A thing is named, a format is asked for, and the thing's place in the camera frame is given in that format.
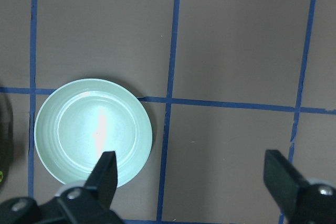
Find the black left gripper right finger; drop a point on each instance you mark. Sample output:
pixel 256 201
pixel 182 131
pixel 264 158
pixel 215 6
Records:
pixel 300 200

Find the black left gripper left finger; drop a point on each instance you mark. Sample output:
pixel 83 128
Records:
pixel 90 203

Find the pale green round plate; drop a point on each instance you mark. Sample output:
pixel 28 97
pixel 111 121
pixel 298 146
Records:
pixel 85 118

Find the dark woven fruit basket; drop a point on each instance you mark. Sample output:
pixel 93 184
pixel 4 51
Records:
pixel 7 149

